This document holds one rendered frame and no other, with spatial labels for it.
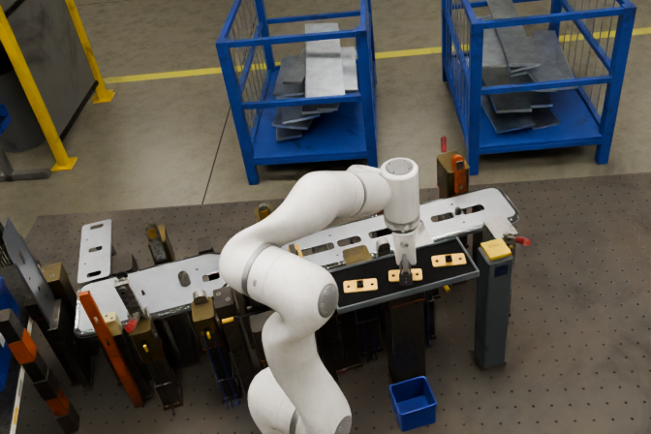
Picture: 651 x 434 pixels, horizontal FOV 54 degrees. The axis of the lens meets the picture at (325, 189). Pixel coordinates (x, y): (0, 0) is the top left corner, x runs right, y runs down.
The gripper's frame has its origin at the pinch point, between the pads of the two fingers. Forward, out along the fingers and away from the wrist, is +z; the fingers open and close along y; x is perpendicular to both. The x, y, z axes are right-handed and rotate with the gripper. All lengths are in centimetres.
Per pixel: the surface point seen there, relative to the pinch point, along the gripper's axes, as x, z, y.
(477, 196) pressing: -25, 19, 49
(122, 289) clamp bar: 72, -2, -3
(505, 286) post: -26.3, 14.3, 5.3
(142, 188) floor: 158, 119, 201
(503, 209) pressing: -32, 19, 42
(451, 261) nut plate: -12.1, 2.1, 3.7
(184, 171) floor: 134, 119, 216
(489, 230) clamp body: -25.6, 12.7, 26.1
